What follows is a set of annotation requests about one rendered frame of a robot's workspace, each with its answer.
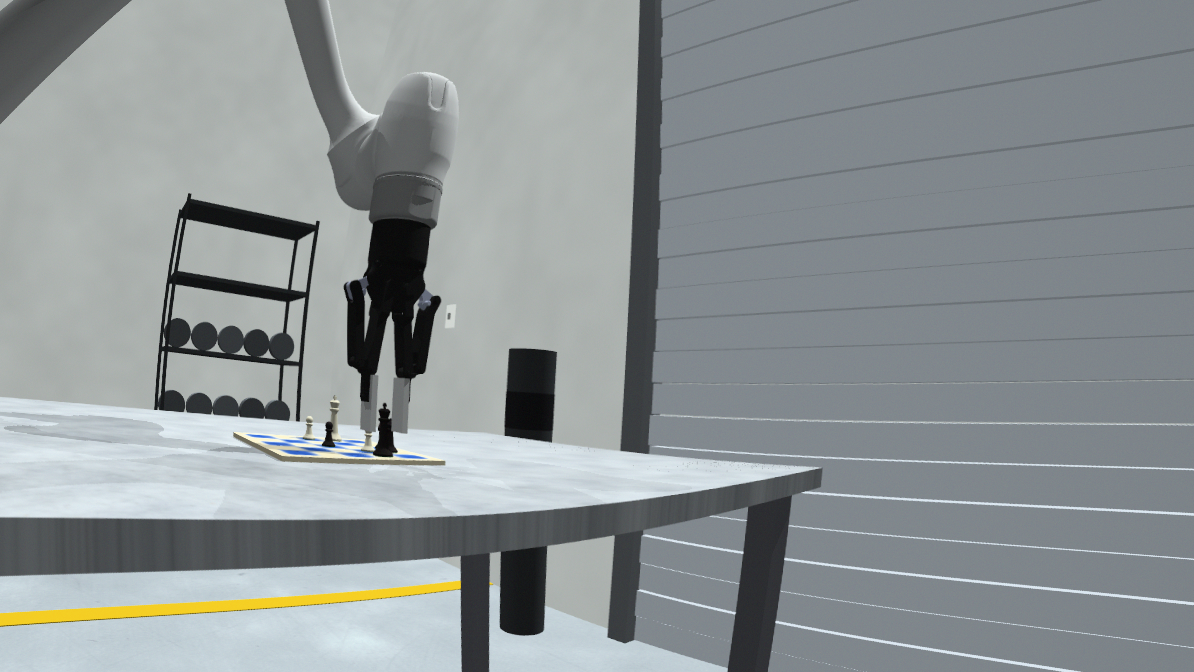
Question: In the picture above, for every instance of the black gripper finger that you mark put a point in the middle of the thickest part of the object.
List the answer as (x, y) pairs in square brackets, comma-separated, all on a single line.
[(363, 353), (407, 364)]

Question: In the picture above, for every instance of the blue and cream chessboard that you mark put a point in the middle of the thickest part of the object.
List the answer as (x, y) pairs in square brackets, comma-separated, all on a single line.
[(348, 451)]

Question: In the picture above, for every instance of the white chess king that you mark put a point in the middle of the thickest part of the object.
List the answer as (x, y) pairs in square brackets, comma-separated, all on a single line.
[(334, 409)]

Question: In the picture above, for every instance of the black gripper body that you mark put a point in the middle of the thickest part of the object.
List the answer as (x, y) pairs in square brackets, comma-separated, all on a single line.
[(398, 249)]

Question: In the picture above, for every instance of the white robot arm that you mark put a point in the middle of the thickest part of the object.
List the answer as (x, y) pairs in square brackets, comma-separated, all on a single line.
[(410, 145)]

